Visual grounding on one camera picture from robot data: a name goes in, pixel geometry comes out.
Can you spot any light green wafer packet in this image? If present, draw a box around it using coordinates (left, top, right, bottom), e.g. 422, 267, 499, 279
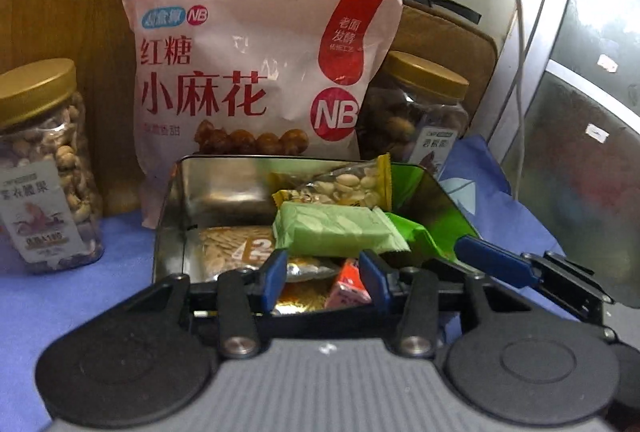
272, 201, 410, 258

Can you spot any red candy packet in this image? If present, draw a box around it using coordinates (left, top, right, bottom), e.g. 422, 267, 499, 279
324, 259, 371, 310

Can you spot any black metal tin box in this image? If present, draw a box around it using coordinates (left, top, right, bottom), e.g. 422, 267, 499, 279
154, 155, 476, 314

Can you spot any pink snack bag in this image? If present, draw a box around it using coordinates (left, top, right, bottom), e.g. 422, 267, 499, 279
122, 0, 402, 228

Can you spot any sunflower seed packet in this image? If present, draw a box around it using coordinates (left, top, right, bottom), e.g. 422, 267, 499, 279
200, 226, 274, 282

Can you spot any pecan jar gold lid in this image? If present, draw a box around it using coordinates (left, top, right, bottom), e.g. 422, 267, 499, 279
357, 49, 471, 176

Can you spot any cashew jar gold lid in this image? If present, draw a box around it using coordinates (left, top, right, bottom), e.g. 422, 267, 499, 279
0, 57, 106, 274

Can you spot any brown cushion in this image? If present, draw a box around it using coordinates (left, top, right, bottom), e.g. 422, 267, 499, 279
390, 1, 499, 117

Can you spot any silver foil packet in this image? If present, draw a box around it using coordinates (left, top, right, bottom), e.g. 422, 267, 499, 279
286, 256, 341, 284

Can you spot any pistachio packet yellow edge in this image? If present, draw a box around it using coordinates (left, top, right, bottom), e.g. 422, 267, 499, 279
272, 154, 393, 211

